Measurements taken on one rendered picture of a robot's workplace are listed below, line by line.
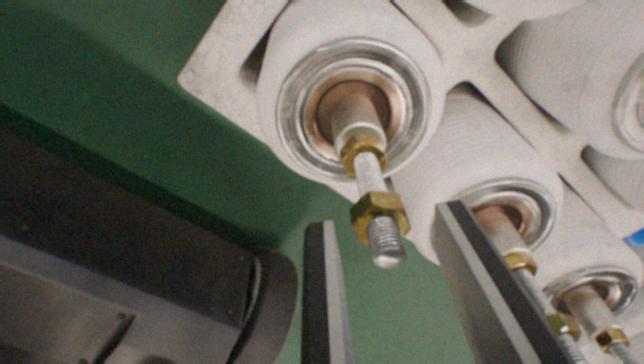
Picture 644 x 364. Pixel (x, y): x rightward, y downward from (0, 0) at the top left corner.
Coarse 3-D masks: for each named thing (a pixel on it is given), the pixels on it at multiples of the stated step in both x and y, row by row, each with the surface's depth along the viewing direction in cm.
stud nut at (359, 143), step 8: (360, 136) 15; (368, 136) 15; (376, 136) 15; (352, 144) 15; (360, 144) 14; (368, 144) 14; (376, 144) 14; (344, 152) 15; (352, 152) 14; (360, 152) 14; (376, 152) 14; (344, 160) 15; (352, 160) 15; (384, 160) 15; (344, 168) 15; (352, 168) 15; (384, 168) 15; (352, 176) 15
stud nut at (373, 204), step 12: (372, 192) 12; (384, 192) 12; (360, 204) 12; (372, 204) 11; (384, 204) 11; (396, 204) 11; (360, 216) 11; (372, 216) 11; (396, 216) 11; (360, 228) 12; (408, 228) 12; (360, 240) 12
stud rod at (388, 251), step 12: (360, 156) 14; (372, 156) 14; (360, 168) 14; (372, 168) 14; (360, 180) 13; (372, 180) 13; (360, 192) 13; (384, 216) 11; (372, 228) 11; (384, 228) 11; (396, 228) 11; (372, 240) 11; (384, 240) 11; (396, 240) 11; (372, 252) 11; (384, 252) 10; (396, 252) 10; (384, 264) 11; (396, 264) 11
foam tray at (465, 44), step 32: (256, 0) 22; (416, 0) 22; (448, 0) 29; (224, 32) 22; (256, 32) 23; (448, 32) 23; (480, 32) 23; (192, 64) 23; (224, 64) 24; (256, 64) 29; (448, 64) 24; (480, 64) 24; (224, 96) 25; (512, 96) 26; (256, 128) 26; (544, 128) 27; (576, 160) 29; (352, 192) 30; (576, 192) 37; (608, 192) 31; (608, 224) 33; (640, 224) 34
